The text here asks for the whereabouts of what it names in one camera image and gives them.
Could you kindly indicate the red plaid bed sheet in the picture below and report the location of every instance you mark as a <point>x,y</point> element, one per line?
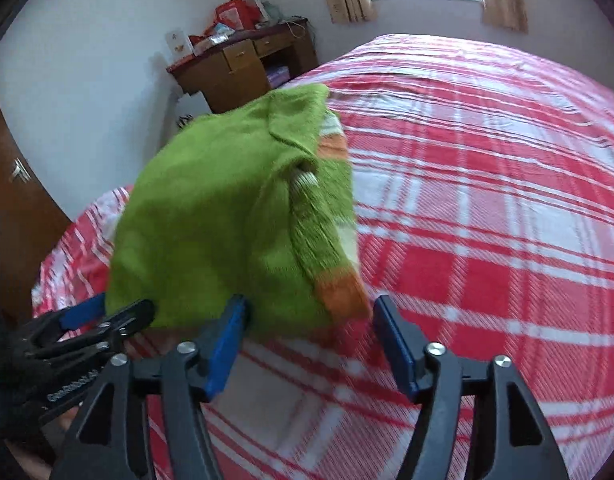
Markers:
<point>477,200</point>

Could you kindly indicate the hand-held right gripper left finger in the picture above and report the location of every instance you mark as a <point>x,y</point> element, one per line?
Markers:
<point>222,347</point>

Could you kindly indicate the brown wooden door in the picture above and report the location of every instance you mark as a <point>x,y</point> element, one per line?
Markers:
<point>22,230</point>

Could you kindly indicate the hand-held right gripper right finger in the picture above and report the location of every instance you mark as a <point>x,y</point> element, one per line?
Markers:
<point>393,347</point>

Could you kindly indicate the brown wooden desk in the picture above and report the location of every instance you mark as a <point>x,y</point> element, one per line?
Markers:
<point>237,72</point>

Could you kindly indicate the red box on desk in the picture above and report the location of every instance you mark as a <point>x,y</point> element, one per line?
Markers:
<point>234,14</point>

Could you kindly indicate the green knitted sweater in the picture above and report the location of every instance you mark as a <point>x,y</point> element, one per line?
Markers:
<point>212,220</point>

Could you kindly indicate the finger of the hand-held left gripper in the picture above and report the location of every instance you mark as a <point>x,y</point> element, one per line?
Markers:
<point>129,317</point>
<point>82,310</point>

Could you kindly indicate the white card box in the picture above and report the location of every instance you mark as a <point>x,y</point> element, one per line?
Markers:
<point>179,43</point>

